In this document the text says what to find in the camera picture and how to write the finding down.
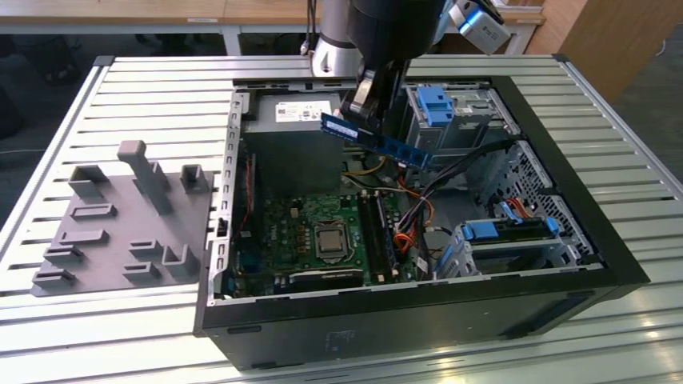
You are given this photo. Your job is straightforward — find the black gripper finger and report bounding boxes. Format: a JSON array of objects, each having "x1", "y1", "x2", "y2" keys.
[
  {"x1": 380, "y1": 58, "x2": 408, "y2": 136},
  {"x1": 338, "y1": 70, "x2": 384, "y2": 128}
]

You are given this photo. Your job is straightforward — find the blue RAM stick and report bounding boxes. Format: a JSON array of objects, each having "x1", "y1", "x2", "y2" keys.
[{"x1": 317, "y1": 111, "x2": 432, "y2": 172}]

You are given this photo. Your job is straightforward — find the black RAM slot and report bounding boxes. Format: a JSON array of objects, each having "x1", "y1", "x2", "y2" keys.
[{"x1": 356, "y1": 190, "x2": 389, "y2": 286}]

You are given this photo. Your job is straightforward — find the blue drive bay latch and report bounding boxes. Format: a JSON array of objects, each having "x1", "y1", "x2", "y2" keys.
[{"x1": 417, "y1": 86, "x2": 455, "y2": 126}]

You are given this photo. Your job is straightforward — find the grey power supply unit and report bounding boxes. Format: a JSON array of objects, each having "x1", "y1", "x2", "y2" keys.
[{"x1": 242, "y1": 94, "x2": 353, "y2": 197}]

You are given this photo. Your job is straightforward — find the green motherboard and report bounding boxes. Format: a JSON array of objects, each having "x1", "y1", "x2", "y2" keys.
[{"x1": 232, "y1": 190, "x2": 424, "y2": 299}]

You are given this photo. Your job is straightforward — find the silver CPU socket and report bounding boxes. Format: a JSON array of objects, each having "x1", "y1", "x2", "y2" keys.
[{"x1": 310, "y1": 218, "x2": 352, "y2": 264}]

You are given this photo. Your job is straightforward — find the hard disk in blue carrier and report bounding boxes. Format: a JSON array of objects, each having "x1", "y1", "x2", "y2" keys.
[{"x1": 460, "y1": 218, "x2": 560, "y2": 244}]

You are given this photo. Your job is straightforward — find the wooden cabinet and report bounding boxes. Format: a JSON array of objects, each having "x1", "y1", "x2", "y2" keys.
[{"x1": 525, "y1": 0, "x2": 683, "y2": 106}]

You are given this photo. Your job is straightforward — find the wooden desk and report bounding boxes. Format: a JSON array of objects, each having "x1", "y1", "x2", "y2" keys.
[{"x1": 0, "y1": 0, "x2": 547, "y2": 36}]

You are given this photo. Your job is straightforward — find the grey parts rack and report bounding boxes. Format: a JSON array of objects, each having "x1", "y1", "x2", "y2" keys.
[{"x1": 29, "y1": 139, "x2": 216, "y2": 298}]

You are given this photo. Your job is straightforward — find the black PC case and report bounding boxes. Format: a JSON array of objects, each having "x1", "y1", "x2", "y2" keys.
[{"x1": 192, "y1": 74, "x2": 651, "y2": 371}]

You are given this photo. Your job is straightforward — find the dark office chair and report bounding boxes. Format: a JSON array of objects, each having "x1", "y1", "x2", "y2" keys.
[{"x1": 0, "y1": 34, "x2": 82, "y2": 142}]

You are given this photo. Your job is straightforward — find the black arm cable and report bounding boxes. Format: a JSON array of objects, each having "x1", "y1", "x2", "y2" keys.
[{"x1": 301, "y1": 0, "x2": 317, "y2": 55}]

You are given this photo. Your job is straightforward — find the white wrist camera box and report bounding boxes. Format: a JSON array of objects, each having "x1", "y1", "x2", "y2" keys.
[{"x1": 445, "y1": 0, "x2": 515, "y2": 54}]

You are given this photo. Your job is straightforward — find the yellow wires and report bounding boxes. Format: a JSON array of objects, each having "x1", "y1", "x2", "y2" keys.
[{"x1": 340, "y1": 155, "x2": 389, "y2": 178}]

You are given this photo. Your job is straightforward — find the thick black wire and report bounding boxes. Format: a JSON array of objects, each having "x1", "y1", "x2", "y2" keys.
[{"x1": 397, "y1": 139, "x2": 515, "y2": 234}]

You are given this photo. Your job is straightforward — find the thin red wire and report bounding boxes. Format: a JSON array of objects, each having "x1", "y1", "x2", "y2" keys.
[{"x1": 237, "y1": 154, "x2": 258, "y2": 235}]

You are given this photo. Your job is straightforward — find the blue disk wire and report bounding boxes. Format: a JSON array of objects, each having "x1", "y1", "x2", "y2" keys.
[{"x1": 499, "y1": 201, "x2": 523, "y2": 224}]

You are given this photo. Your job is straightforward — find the orange wires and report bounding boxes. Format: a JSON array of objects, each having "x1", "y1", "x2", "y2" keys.
[{"x1": 392, "y1": 234, "x2": 424, "y2": 256}]

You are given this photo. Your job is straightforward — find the red disk wire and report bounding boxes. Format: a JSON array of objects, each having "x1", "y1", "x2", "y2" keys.
[{"x1": 509, "y1": 198, "x2": 541, "y2": 220}]

